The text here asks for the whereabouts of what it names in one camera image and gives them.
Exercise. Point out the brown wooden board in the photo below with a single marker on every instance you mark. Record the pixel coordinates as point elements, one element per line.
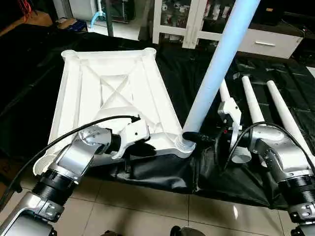
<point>29,20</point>

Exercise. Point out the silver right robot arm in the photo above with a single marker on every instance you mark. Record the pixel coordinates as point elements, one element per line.
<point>285,157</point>

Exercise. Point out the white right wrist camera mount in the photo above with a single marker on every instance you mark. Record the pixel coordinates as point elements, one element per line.
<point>230,115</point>

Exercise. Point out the dark equipment rack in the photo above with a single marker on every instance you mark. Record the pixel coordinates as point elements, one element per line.
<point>123,10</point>

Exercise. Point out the light blue plastic item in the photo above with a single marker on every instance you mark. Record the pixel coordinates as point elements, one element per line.
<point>97,14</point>

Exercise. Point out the blue flat box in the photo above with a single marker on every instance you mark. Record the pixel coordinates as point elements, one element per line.
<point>74,24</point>

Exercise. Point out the white plastic table top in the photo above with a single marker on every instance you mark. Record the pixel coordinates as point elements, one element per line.
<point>113,88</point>

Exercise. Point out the white plastic table leg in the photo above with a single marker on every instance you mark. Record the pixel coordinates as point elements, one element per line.
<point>288,118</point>
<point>253,103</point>
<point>221,59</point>
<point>241,155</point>

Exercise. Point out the white drawer unit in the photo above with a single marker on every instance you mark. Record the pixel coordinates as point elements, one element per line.
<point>268,44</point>

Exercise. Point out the black work mat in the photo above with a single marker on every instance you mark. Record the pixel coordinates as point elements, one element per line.
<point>182,73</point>

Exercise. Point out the white glass door cabinet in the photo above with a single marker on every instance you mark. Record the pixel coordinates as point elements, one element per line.
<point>177,19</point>

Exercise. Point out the grey metal pole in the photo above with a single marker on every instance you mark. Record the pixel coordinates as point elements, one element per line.
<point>108,19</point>

